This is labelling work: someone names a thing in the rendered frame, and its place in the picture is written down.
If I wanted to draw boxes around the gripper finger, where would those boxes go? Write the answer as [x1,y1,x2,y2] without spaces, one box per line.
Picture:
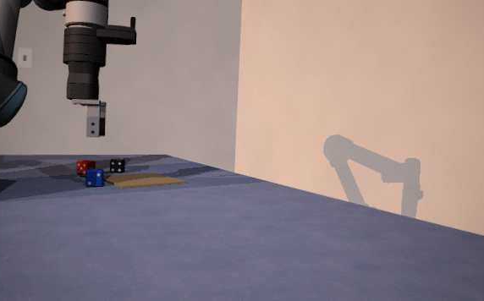
[100,101,107,136]
[72,99,101,137]

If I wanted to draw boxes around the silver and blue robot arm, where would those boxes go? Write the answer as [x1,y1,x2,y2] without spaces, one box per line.
[0,0,108,128]

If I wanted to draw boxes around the blue die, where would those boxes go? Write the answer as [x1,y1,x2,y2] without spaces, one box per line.
[85,169,103,187]

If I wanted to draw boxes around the tan flat mat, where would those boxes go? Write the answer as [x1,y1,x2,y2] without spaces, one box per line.
[103,172,187,189]

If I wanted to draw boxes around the black die with white pips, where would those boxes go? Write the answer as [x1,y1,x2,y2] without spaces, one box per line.
[110,159,125,173]

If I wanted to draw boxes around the red die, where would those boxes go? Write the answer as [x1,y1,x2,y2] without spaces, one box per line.
[77,161,96,175]

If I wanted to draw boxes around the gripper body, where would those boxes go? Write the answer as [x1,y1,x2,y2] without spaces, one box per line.
[63,1,136,100]

